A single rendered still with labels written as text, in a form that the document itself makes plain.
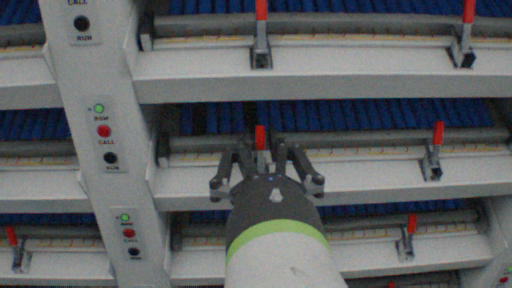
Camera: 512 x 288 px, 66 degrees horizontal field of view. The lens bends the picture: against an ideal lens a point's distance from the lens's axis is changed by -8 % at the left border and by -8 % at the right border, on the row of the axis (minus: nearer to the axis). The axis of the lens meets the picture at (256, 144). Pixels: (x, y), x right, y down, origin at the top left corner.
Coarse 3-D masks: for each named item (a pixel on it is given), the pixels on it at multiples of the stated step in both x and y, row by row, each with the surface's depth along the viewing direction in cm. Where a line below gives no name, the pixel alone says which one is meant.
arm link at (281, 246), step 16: (256, 224) 34; (272, 224) 34; (288, 224) 34; (304, 224) 34; (240, 240) 34; (256, 240) 32; (272, 240) 32; (288, 240) 32; (304, 240) 32; (320, 240) 34; (240, 256) 32; (256, 256) 30; (272, 256) 30; (288, 256) 29; (304, 256) 30; (320, 256) 31; (240, 272) 30; (256, 272) 28; (272, 272) 28; (288, 272) 27; (304, 272) 27; (320, 272) 28; (336, 272) 30
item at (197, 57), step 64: (192, 0) 57; (256, 0) 49; (320, 0) 57; (384, 0) 59; (448, 0) 60; (128, 64) 48; (192, 64) 52; (256, 64) 52; (320, 64) 53; (384, 64) 53; (448, 64) 53
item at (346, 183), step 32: (160, 128) 68; (160, 160) 62; (384, 160) 66; (416, 160) 66; (448, 160) 66; (480, 160) 66; (160, 192) 62; (192, 192) 62; (352, 192) 63; (384, 192) 63; (416, 192) 64; (448, 192) 65; (480, 192) 66
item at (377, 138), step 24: (192, 144) 64; (216, 144) 64; (264, 144) 65; (288, 144) 65; (312, 144) 65; (336, 144) 66; (360, 144) 66; (384, 144) 66; (408, 144) 67; (432, 144) 67
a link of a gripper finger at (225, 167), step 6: (228, 150) 55; (222, 156) 53; (228, 156) 53; (222, 162) 51; (228, 162) 51; (222, 168) 50; (228, 168) 51; (216, 174) 49; (222, 174) 49; (228, 174) 51; (210, 180) 47; (216, 180) 47; (222, 180) 48; (228, 180) 51; (210, 186) 47; (216, 186) 47; (210, 198) 48; (216, 198) 47; (222, 198) 48
